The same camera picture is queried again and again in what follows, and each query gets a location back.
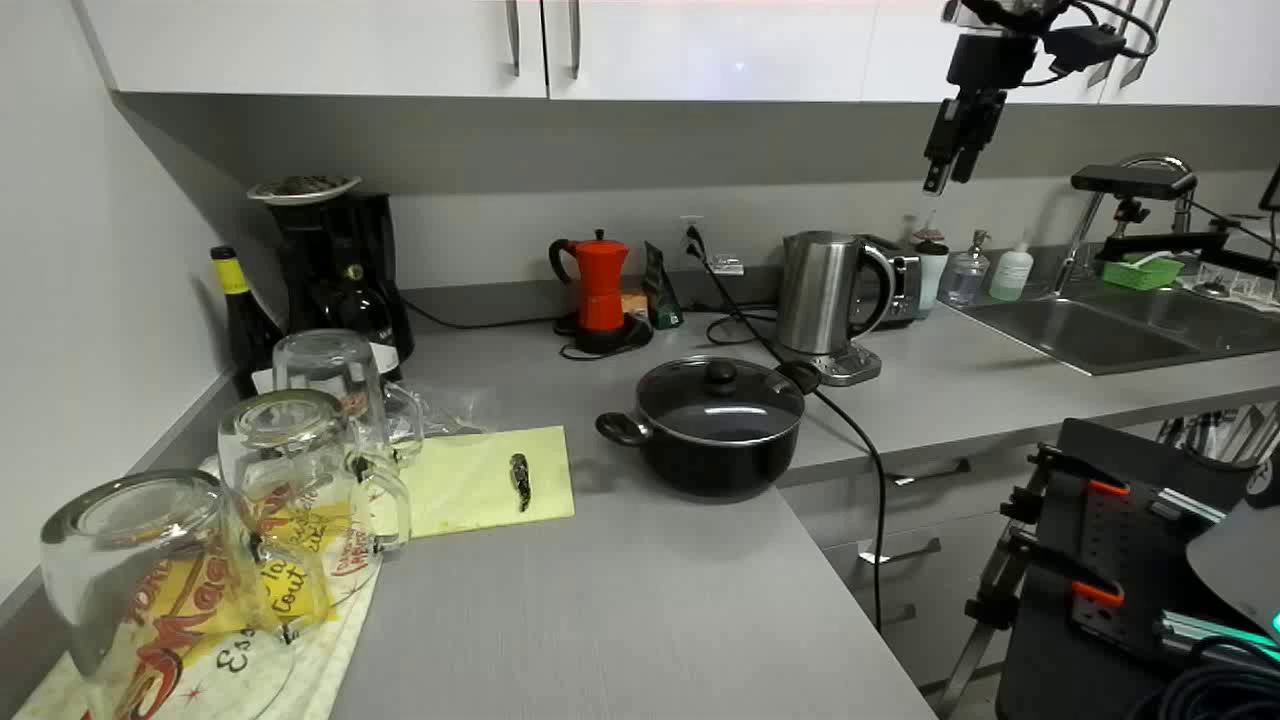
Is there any yellow notepad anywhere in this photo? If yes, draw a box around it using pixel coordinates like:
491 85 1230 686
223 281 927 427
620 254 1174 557
396 419 578 544

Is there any stainless steel sink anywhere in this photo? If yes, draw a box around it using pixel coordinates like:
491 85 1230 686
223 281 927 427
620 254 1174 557
968 277 1280 379

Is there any teal cable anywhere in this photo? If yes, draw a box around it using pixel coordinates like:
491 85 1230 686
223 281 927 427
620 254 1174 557
1156 605 1280 720

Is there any silver drawer handle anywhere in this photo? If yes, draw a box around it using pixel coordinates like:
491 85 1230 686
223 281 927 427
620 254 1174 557
886 455 978 492
852 538 948 573

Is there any black clamp orange trigger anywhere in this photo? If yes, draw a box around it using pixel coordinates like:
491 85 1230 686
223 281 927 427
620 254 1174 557
1014 529 1130 619

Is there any small clear glass mug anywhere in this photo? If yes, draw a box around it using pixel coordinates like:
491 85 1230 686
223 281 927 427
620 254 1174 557
267 323 428 465

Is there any silver cabinet handle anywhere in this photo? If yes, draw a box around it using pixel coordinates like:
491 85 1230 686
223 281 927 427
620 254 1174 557
505 0 528 81
563 0 588 81

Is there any white cabinet door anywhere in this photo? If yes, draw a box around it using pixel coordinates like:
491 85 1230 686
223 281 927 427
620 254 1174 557
543 0 1280 112
72 0 550 102

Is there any red moka pot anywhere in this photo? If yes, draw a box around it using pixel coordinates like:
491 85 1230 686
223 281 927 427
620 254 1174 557
543 227 634 342

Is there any dark green bottle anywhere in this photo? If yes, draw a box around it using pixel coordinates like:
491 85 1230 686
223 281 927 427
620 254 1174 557
640 238 686 334

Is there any white wall outlet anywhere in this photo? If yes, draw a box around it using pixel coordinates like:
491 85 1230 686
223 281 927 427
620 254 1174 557
673 213 712 266

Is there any silver faucet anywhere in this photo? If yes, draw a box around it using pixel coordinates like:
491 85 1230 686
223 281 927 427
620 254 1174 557
1049 176 1114 306

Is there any green sponge holder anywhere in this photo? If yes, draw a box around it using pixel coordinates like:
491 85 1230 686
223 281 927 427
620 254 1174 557
1095 254 1193 301

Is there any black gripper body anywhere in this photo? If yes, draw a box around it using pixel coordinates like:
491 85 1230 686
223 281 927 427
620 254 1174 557
927 28 1043 163

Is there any white soap bottle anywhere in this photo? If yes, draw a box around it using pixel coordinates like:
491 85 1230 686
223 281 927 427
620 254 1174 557
985 238 1038 308

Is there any black cooking pot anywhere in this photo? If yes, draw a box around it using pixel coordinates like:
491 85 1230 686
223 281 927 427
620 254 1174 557
591 353 807 502

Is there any clear soap bottle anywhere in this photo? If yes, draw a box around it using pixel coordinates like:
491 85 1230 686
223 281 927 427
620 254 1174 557
948 227 999 317

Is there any black camera on stand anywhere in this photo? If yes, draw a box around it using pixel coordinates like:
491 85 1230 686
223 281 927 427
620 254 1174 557
1066 147 1280 283

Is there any clear glass mug with handle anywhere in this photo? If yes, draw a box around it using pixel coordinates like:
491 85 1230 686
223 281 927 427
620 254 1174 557
213 387 418 634

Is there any black round trivet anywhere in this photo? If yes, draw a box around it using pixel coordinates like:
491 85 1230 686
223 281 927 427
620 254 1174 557
550 308 659 366

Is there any silver toaster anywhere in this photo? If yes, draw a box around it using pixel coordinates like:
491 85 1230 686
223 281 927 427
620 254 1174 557
856 238 955 334

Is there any stainless electric kettle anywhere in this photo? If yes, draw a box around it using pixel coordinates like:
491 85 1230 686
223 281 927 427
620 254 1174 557
773 227 900 387

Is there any dark wine bottle yellow foil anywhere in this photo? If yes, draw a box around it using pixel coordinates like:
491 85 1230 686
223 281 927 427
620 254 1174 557
206 245 285 400

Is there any black coffee maker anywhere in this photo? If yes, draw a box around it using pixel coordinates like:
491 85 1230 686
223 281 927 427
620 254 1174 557
244 174 418 368

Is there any red-handled tool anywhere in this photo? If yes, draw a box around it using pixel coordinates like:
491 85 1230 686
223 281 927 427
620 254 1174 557
1029 445 1138 515

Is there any glass pot lid black knob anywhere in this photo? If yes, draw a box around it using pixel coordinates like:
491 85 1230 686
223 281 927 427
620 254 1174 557
630 353 807 448

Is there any black board on stand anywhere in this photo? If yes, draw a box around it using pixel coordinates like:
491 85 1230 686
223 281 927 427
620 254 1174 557
993 415 1261 720

